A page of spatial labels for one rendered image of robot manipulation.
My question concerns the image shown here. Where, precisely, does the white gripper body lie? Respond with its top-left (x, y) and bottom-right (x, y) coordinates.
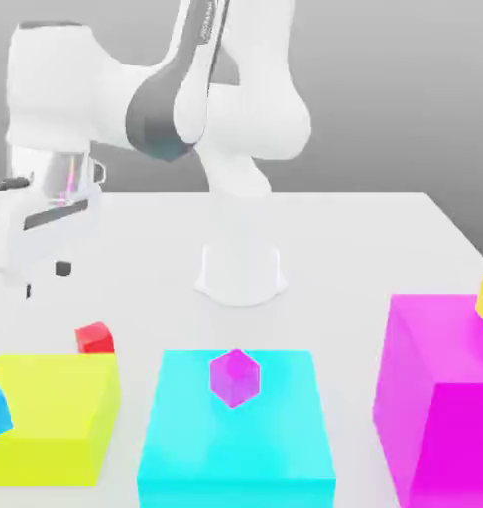
top-left (0, 185), bottom-right (104, 281)

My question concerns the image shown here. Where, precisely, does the small red cube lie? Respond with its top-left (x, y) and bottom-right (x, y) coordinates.
top-left (74, 321), bottom-right (116, 355)

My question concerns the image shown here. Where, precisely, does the small purple cube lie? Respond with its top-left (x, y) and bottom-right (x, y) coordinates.
top-left (208, 347), bottom-right (263, 411)

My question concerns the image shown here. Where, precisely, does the large yellow box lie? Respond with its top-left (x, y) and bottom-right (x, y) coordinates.
top-left (0, 352), bottom-right (122, 489)

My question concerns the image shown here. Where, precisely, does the large cyan box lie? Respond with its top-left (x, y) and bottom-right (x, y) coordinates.
top-left (136, 348), bottom-right (338, 508)

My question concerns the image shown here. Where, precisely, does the large magenta box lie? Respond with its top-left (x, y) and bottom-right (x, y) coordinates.
top-left (372, 293), bottom-right (483, 508)

